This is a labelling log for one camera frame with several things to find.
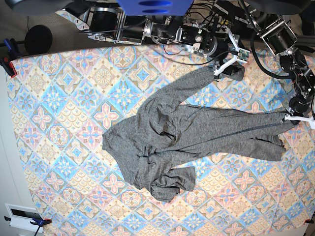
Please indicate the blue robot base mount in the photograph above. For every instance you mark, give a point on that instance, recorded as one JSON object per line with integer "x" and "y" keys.
{"x": 155, "y": 7}

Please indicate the orange blue corner clamp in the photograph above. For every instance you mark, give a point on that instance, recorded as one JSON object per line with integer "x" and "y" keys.
{"x": 39, "y": 223}

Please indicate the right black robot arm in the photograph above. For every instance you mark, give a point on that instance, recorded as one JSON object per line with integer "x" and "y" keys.
{"x": 110, "y": 23}

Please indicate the white wall outlet box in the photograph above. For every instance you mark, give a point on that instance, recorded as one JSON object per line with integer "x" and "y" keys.
{"x": 22, "y": 216}

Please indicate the black round stool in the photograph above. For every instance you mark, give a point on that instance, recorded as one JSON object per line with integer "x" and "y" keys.
{"x": 38, "y": 40}

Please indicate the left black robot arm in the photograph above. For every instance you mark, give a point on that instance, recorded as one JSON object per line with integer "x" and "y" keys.
{"x": 280, "y": 39}

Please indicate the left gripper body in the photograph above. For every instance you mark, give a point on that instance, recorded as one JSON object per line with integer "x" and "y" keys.
{"x": 301, "y": 109}

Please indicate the red blue table clamp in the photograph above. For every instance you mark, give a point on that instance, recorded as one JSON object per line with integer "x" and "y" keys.
{"x": 12, "y": 54}

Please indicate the grey t-shirt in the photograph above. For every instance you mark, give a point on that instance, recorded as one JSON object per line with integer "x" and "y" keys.
{"x": 151, "y": 147}

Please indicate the patterned colourful tablecloth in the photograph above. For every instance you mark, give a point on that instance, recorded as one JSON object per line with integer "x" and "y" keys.
{"x": 62, "y": 103}

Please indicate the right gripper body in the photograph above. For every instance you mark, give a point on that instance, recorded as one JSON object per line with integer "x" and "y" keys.
{"x": 229, "y": 63}

